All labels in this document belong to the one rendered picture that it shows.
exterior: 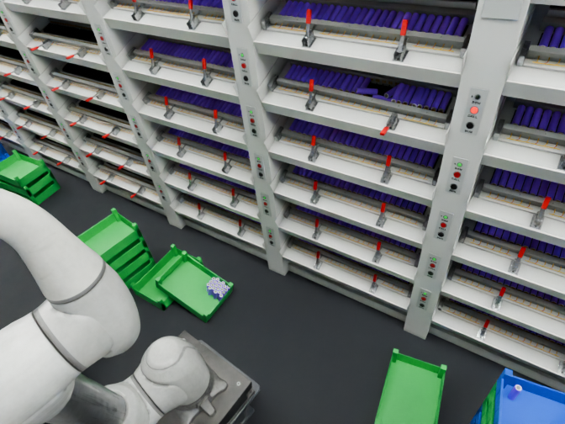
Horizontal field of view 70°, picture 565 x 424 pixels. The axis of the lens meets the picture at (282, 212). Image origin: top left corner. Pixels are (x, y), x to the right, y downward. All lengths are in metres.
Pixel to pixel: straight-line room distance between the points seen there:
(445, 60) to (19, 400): 1.09
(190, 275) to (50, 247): 1.42
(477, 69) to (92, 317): 0.94
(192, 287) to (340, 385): 0.81
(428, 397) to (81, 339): 1.34
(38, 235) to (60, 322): 0.15
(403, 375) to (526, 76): 1.17
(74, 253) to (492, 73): 0.92
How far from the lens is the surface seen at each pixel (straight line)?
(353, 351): 1.80
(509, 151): 1.19
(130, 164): 2.35
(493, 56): 1.06
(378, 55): 1.15
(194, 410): 1.45
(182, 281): 2.03
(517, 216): 1.31
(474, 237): 1.45
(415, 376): 1.79
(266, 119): 1.45
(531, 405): 1.40
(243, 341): 1.85
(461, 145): 1.17
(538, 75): 1.09
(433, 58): 1.12
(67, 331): 0.73
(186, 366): 1.27
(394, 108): 1.24
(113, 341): 0.78
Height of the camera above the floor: 1.60
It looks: 43 degrees down
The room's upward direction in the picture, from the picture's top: 7 degrees counter-clockwise
